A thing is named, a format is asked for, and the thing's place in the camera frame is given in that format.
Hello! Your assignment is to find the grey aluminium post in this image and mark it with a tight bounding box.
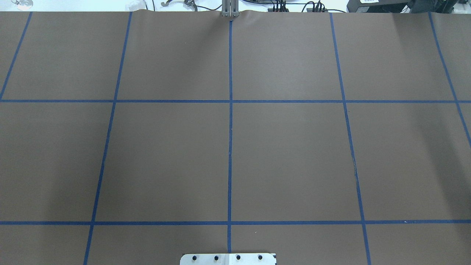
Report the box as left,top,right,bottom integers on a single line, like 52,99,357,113
221,0,240,17

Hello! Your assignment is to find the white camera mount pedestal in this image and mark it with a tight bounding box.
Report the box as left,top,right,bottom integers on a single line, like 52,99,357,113
180,253,277,265

